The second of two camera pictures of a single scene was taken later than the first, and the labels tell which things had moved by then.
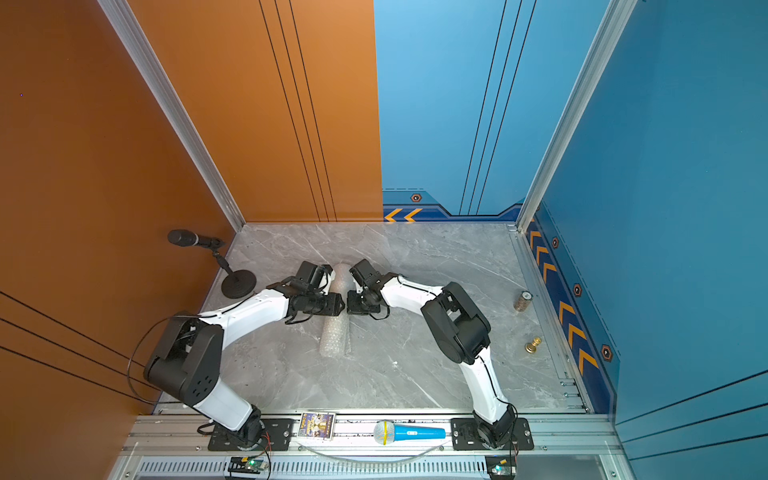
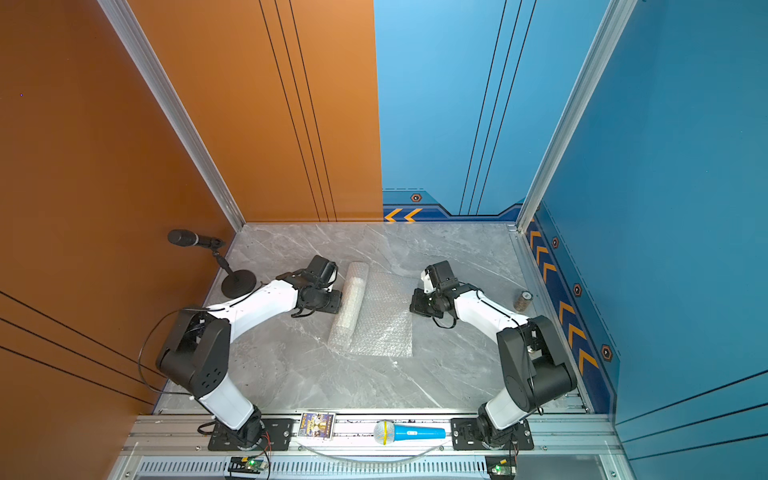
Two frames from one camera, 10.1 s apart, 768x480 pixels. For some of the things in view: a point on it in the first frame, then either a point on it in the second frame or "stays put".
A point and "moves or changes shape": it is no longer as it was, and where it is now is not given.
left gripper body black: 324,304 stays put
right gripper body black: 360,303 -> 427,303
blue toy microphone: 385,432 stays put
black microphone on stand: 238,284 stays put
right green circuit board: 501,465 stays put
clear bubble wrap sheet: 335,338 moves or changes shape
